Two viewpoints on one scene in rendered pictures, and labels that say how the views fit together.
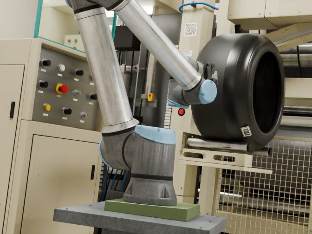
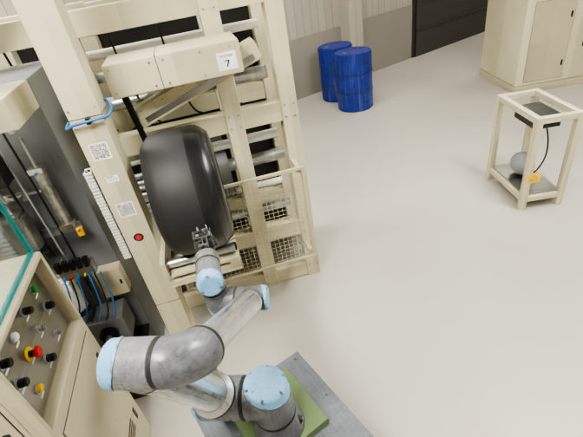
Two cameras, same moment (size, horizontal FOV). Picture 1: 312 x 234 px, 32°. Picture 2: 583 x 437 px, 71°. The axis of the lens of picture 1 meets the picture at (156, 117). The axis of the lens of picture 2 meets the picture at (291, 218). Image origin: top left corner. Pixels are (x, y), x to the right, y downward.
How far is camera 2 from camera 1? 182 cm
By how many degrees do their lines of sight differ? 56
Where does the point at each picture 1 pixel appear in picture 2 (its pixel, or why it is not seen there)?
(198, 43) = (121, 164)
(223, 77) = (202, 216)
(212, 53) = (173, 192)
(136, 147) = (265, 416)
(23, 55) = not seen: outside the picture
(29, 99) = (35, 421)
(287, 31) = (186, 88)
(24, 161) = not seen: outside the picture
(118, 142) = (229, 414)
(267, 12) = (166, 81)
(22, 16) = not seen: outside the picture
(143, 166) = (280, 424)
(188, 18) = (88, 138)
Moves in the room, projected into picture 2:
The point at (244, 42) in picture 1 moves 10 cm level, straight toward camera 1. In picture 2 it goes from (200, 166) to (212, 172)
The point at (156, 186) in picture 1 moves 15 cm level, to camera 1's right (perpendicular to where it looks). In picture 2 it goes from (295, 423) to (321, 392)
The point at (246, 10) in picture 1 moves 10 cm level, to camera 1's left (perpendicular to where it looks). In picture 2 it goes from (136, 84) to (116, 91)
